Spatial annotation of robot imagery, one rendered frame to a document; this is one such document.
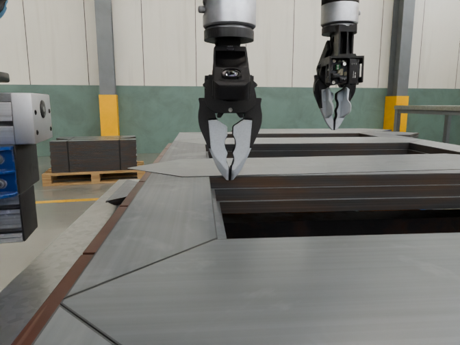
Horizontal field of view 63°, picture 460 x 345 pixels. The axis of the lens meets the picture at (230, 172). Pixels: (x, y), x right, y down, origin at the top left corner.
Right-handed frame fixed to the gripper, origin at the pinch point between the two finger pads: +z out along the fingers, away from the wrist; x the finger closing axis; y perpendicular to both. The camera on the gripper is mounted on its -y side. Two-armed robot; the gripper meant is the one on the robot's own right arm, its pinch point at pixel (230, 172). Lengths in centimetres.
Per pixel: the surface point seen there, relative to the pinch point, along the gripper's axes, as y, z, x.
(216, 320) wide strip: -36.9, 0.9, 3.5
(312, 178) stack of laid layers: 1.1, 1.3, -12.7
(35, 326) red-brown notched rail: -29.7, 5.2, 15.7
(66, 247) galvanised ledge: 23.1, 19.5, 32.5
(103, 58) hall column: 652, -90, 174
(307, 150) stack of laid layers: 45, 2, -24
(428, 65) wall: 787, -97, -508
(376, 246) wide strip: -27.9, 0.8, -9.0
